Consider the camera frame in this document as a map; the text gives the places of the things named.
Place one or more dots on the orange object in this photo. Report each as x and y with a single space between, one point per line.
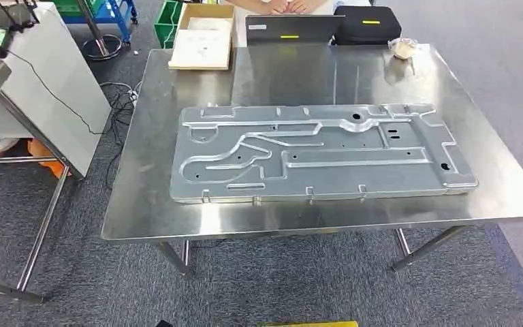
47 160

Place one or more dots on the clear plastic bag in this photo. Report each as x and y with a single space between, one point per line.
402 48

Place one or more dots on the white shoe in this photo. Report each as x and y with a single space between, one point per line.
5 145

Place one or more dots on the person's right hand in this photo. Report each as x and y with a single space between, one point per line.
277 6

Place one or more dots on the open cardboard box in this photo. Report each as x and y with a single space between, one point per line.
207 11

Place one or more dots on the large stamped metal panel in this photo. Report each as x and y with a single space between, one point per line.
333 176

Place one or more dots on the white power strip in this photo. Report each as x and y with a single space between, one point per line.
133 95

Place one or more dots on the black router with antennas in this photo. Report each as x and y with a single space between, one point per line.
15 16

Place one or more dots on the black carry case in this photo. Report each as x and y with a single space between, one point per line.
367 31

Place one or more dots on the green plastic crate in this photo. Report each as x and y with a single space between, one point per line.
167 25

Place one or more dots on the person's left hand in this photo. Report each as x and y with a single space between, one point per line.
304 6

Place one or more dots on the blue metal shelf rack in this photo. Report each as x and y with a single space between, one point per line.
117 13

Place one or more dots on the dark grey flat case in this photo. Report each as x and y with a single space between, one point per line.
306 29

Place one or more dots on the white side table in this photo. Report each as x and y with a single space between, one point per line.
49 85

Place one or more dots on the white foam sheet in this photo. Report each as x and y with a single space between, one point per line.
200 49

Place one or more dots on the chrome stanchion post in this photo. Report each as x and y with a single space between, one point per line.
101 47

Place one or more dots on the steel table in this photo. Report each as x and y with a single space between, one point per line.
288 76

